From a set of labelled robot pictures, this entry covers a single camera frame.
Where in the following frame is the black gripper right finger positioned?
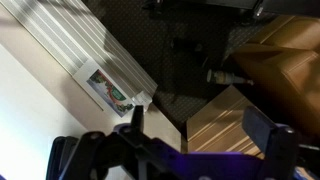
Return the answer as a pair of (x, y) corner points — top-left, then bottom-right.
(242, 105), (298, 158)

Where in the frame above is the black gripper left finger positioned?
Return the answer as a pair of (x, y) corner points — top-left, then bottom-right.
(130, 105), (145, 133)

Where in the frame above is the white window sill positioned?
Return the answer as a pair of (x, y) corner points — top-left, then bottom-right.
(0, 43), (88, 180)

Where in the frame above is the printed leaflet card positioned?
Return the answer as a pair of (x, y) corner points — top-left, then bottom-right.
(72, 59), (137, 118)

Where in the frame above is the light wood drawer cabinet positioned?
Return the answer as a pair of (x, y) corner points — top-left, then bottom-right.
(185, 84), (268, 158)

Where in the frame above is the plastic bottle with label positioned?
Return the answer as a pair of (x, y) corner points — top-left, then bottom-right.
(206, 68), (255, 87)

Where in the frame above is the brown leather armchair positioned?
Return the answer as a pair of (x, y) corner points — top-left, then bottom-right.
(229, 14), (320, 141)

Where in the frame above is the white slatted radiator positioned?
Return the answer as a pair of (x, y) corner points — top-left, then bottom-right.
(0, 0), (159, 111)

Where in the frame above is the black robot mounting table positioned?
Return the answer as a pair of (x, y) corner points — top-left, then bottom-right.
(141, 0), (320, 19)

